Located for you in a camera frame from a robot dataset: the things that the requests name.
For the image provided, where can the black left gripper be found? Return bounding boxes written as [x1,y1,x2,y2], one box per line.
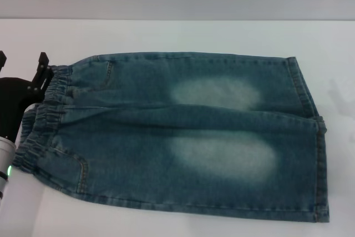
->
[0,51,55,140]

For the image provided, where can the blue denim shorts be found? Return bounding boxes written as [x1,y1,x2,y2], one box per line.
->
[14,51,331,223]

